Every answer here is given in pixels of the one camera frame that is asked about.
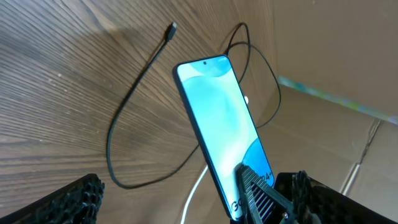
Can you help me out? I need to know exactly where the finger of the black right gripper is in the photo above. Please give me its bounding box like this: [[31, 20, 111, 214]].
[[236, 164, 295, 223]]

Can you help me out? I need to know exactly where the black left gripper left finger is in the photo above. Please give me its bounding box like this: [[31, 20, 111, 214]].
[[1, 174, 105, 224]]

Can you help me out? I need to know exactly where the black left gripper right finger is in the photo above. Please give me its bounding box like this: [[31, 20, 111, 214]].
[[275, 171, 396, 224]]

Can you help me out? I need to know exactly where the blue Galaxy smartphone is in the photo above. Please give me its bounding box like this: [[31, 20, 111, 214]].
[[173, 55, 274, 221]]

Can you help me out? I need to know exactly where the brown cardboard backdrop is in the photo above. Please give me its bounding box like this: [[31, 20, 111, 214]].
[[178, 0, 397, 220]]

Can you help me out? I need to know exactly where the white power strip cord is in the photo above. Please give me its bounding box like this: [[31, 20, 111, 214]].
[[179, 95, 249, 224]]

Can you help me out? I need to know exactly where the black USB charging cable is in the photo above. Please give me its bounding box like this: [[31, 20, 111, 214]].
[[106, 21, 282, 190]]

